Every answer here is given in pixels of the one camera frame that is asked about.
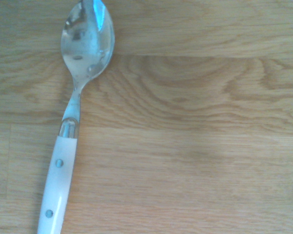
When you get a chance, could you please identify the white-handled metal spoon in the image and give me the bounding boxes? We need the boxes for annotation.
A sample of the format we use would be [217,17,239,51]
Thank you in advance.
[36,0,116,234]

